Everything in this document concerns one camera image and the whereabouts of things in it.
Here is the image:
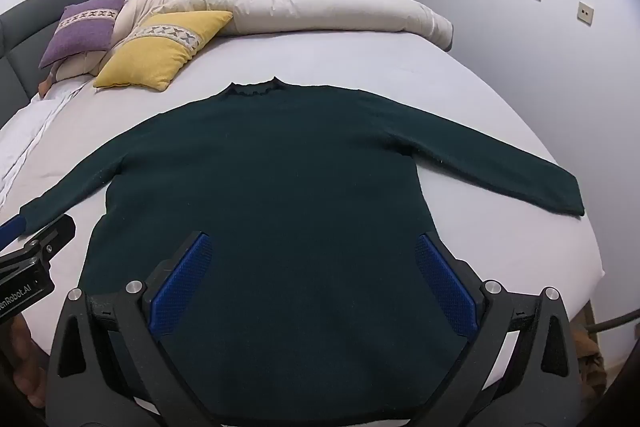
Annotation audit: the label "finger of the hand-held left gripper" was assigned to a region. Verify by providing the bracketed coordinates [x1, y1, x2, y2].
[22, 214, 76, 260]
[0, 214, 27, 253]

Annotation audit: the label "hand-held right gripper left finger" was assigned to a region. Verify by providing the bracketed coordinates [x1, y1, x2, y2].
[46, 229, 223, 427]

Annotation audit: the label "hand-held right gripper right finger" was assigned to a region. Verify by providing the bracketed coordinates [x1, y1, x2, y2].
[405, 231, 608, 427]

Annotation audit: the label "dark green sweater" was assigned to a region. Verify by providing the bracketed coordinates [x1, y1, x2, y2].
[19, 77, 586, 425]

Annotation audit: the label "white pillow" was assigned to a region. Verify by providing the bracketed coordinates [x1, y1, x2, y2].
[0, 79, 96, 208]

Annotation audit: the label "brown crumpled item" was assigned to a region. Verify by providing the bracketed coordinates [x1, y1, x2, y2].
[574, 302, 607, 394]

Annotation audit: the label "grey padded headboard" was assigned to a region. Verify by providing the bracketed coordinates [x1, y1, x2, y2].
[0, 0, 98, 128]

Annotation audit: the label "purple patterned pillow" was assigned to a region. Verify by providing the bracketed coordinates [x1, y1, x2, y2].
[39, 0, 130, 68]

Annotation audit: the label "yellow patterned pillow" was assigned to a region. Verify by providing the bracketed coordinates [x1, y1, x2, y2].
[93, 10, 234, 92]

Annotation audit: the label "bed with white sheet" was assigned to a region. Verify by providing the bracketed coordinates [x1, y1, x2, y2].
[0, 0, 606, 427]

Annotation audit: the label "beige duvet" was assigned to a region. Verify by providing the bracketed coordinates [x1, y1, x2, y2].
[50, 0, 454, 82]

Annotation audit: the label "dark grey cable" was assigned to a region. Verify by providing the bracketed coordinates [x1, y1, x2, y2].
[585, 311, 640, 334]

